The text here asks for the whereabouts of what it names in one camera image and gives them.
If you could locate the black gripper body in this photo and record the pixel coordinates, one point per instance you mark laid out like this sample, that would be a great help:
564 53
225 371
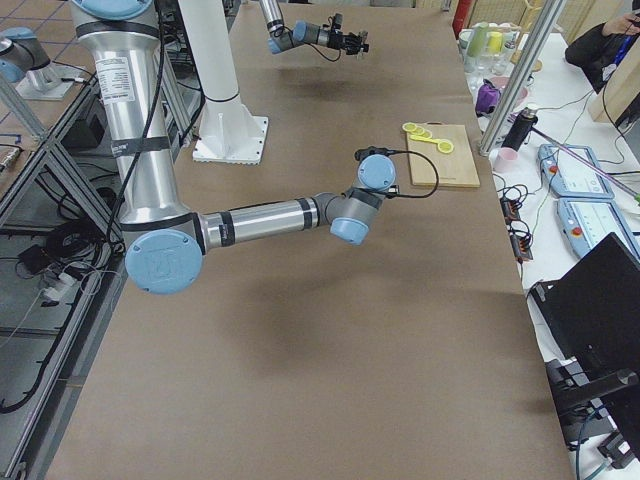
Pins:
343 39

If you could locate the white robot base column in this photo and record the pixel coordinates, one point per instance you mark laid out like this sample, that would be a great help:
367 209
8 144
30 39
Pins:
228 132

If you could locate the green cup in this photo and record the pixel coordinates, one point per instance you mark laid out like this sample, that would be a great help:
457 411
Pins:
478 39

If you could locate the yellow cup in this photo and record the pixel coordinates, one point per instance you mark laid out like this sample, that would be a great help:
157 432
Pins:
494 42

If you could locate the pink cup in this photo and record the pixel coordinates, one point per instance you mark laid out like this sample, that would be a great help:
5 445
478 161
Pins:
505 159

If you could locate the yellow lemon slice on stick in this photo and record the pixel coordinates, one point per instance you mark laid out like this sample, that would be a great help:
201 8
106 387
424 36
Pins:
444 146

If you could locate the purple cloth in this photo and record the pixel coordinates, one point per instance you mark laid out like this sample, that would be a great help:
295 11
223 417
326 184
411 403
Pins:
487 99

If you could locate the wooden cutting board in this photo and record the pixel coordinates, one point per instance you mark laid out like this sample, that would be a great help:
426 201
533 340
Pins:
456 169

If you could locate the black water bottle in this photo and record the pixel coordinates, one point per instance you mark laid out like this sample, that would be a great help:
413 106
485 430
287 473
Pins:
521 127

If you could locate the blue teach pendant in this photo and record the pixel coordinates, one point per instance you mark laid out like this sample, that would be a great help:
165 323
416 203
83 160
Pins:
587 221
568 177

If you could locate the black laptop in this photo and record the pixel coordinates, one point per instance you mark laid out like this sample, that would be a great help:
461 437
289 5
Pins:
593 310

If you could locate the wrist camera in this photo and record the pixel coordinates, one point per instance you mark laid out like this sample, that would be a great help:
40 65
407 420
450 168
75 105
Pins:
362 154
337 20

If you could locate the aluminium frame post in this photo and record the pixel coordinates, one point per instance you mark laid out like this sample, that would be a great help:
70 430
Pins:
535 42

